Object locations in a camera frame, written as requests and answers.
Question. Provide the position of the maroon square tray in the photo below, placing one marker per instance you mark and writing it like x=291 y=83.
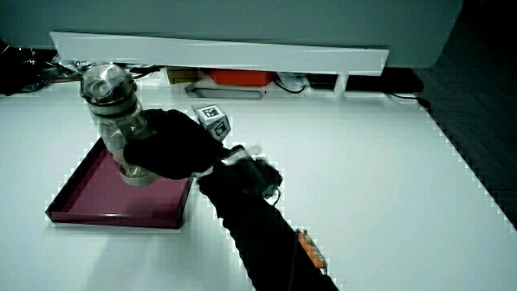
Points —
x=121 y=202

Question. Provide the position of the orange forearm sensor unit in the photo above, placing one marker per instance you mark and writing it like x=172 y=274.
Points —
x=312 y=250

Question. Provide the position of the orange box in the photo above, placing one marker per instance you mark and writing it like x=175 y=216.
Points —
x=241 y=77

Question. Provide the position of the grey flat tray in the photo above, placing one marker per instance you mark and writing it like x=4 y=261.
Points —
x=226 y=94

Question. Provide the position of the long white shelf board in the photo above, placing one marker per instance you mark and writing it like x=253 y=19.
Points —
x=226 y=54

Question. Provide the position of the pile of black equipment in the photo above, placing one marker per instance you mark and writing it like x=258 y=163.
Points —
x=22 y=70

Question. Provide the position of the small black box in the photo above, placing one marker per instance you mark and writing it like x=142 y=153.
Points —
x=322 y=81

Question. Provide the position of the person's right hand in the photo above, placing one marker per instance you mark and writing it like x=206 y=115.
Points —
x=173 y=149

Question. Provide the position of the brown cardboard box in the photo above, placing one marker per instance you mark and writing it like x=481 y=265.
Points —
x=182 y=75

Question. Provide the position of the clear plastic bottle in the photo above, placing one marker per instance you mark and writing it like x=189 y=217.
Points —
x=109 y=87

